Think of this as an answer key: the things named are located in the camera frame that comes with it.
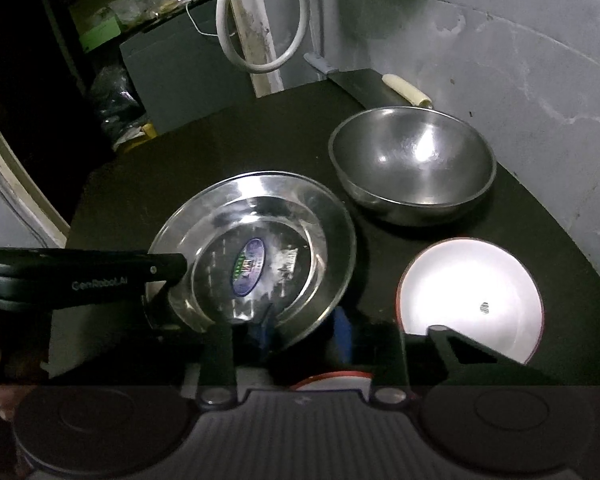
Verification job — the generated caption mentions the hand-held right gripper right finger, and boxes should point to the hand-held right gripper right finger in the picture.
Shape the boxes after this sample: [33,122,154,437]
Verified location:
[331,306,542,405]

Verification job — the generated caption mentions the person's left hand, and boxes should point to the person's left hand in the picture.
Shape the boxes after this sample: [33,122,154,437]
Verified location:
[0,342,46,421]

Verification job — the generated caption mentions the large steel bowl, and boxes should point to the large steel bowl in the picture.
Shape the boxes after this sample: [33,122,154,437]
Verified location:
[328,105,497,227]

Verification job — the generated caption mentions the yellow container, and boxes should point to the yellow container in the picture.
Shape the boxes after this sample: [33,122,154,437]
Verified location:
[111,122,159,154]

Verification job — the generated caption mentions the cleaver with grey handle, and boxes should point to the cleaver with grey handle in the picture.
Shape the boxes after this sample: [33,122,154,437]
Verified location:
[303,52,396,111]

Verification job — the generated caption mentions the cream handled knife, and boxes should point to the cream handled knife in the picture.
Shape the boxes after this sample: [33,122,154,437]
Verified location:
[382,73,434,110]

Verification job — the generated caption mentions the white hose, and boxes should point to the white hose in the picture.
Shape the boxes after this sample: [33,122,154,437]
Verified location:
[215,0,314,74]

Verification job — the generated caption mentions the dark grey box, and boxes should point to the dark grey box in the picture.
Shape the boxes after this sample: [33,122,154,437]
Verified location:
[118,0,257,136]

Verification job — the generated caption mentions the cream wooden post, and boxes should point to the cream wooden post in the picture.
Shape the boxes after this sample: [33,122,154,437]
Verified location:
[228,0,287,99]

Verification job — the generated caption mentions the thin white wire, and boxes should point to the thin white wire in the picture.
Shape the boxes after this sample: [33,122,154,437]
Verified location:
[184,0,237,39]

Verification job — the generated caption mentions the green box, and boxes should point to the green box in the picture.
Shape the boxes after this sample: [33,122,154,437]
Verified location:
[79,11,124,54]

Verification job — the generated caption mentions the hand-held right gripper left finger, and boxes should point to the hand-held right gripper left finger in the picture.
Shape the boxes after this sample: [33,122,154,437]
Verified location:
[105,304,282,406]

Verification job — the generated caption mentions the white enamel plate red rim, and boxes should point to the white enamel plate red rim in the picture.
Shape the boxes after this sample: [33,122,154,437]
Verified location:
[395,237,545,366]
[289,372,372,392]

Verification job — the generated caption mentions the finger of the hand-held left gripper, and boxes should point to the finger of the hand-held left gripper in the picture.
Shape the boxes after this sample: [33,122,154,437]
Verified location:
[40,248,189,312]

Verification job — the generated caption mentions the black plastic bag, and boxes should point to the black plastic bag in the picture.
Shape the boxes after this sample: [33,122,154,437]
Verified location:
[86,66,147,133]

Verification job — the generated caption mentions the cream door frame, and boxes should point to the cream door frame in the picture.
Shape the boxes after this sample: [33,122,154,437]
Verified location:
[0,94,72,250]

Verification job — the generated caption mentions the steel plate with sticker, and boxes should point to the steel plate with sticker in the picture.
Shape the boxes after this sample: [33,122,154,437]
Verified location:
[146,171,357,352]

